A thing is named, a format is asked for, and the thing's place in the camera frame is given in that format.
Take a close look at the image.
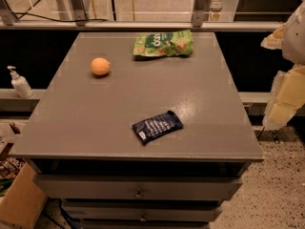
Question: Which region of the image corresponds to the white pump dispenser bottle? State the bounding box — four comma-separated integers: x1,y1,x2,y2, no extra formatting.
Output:
7,66,33,98

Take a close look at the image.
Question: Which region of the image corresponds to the grey drawer cabinet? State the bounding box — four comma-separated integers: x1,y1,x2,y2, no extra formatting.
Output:
12,32,263,229

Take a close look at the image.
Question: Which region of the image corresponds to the cardboard box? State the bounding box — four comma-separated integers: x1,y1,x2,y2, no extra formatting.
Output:
0,162,47,229

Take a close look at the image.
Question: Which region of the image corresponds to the black cable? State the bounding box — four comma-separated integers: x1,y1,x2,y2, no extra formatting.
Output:
12,11,109,24

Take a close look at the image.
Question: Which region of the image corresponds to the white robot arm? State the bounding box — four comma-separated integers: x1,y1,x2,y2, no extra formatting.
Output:
261,1,305,131

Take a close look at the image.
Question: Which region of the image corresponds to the magazine in box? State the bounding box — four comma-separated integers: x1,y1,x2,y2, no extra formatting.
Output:
0,157,26,197

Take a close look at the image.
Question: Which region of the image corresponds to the orange ball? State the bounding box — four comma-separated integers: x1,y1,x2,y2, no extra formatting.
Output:
91,57,110,76

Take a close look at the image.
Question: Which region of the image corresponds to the green snack bag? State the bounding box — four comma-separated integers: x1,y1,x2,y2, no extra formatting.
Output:
133,30,193,57

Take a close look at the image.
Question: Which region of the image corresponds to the yellow foam padded gripper finger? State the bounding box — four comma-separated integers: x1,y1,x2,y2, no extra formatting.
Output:
263,65,305,131

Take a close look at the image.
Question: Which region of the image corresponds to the dark blue rxbar wrapper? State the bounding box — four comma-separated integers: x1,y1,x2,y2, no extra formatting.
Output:
132,111,183,145

